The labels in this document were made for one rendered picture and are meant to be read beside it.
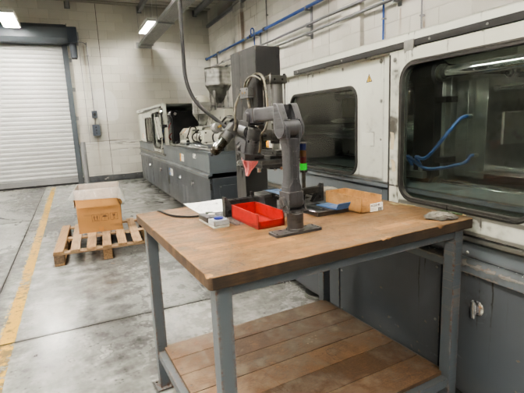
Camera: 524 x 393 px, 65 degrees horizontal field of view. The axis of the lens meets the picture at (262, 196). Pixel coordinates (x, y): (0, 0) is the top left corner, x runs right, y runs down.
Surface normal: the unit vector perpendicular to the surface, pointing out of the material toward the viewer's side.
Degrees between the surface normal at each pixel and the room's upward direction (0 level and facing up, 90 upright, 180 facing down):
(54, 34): 90
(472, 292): 90
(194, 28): 90
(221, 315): 90
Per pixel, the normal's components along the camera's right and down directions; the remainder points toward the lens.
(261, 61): 0.48, 0.14
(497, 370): -0.90, 0.11
